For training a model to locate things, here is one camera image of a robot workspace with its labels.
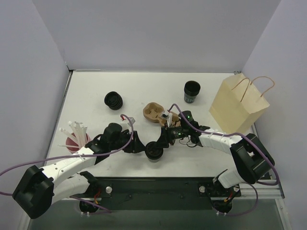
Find tan paper bag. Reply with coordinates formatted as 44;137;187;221
209;73;275;134

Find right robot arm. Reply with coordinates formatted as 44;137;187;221
153;111;275;196

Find stack of black cups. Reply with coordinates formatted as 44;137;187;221
184;80;201;104

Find black paper coffee cup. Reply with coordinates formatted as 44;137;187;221
145;149;164;162

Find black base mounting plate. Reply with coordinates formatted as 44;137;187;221
78;177;241;211

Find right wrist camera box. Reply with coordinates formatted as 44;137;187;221
160;111;173;127

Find stack of black lids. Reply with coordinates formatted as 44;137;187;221
104;91;123;110

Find brown pulp cup carrier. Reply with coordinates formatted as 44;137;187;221
143;102;180;127

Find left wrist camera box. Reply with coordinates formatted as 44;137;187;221
120;117;135;131

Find pink straw holder cup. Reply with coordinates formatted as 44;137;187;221
65;133;91;154

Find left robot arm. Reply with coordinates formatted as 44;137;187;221
12;123;145;219

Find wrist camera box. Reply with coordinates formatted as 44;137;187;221
120;117;135;131
160;111;173;127

